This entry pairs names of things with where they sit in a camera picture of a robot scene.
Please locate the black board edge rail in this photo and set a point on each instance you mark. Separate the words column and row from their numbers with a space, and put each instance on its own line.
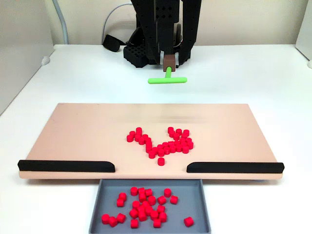
column 234, row 167
column 65, row 166

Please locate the grey shallow tray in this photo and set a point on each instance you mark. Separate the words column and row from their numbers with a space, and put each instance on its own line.
column 192, row 207

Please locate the small white table clip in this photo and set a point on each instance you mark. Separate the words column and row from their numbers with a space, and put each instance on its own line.
column 310, row 64
column 45, row 60

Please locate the green T pusher brown block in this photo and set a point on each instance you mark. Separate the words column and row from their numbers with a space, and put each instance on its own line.
column 168, row 80

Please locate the beige flat board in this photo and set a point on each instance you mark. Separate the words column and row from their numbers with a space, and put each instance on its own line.
column 85, row 136

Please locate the thick pale grey tube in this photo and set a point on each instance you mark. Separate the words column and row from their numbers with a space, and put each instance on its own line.
column 64, row 26

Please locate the red cylindrical granule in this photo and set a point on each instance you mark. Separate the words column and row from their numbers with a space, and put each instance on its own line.
column 162, row 217
column 137, row 137
column 142, row 141
column 159, row 147
column 112, row 221
column 167, row 150
column 178, row 131
column 145, row 204
column 155, row 149
column 189, row 140
column 157, row 223
column 186, row 132
column 151, row 200
column 134, row 223
column 170, row 129
column 142, row 197
column 165, row 145
column 151, row 154
column 130, row 138
column 176, row 143
column 149, row 192
column 133, row 213
column 122, row 196
column 178, row 148
column 154, row 215
column 184, row 136
column 142, row 216
column 141, row 190
column 136, row 204
column 170, row 143
column 176, row 136
column 161, row 200
column 160, row 161
column 182, row 141
column 134, row 191
column 148, row 140
column 185, row 150
column 105, row 219
column 172, row 134
column 121, row 218
column 148, row 210
column 149, row 149
column 139, row 129
column 160, row 152
column 148, row 145
column 132, row 133
column 167, row 192
column 190, row 145
column 188, row 221
column 141, row 209
column 183, row 145
column 173, row 199
column 160, row 208
column 172, row 149
column 145, row 136
column 120, row 202

